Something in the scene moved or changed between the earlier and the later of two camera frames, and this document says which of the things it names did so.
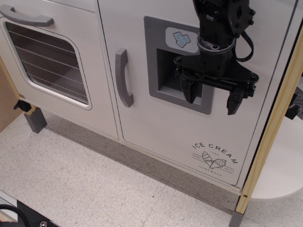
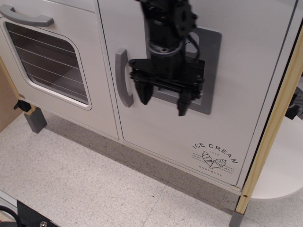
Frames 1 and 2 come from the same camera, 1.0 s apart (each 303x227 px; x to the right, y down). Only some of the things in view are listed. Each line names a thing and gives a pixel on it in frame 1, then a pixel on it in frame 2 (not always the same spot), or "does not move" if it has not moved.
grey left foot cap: x=36 y=120 does not move
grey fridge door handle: x=121 y=59 does not move
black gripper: x=220 y=67 to x=168 y=68
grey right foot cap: x=236 y=220 does not move
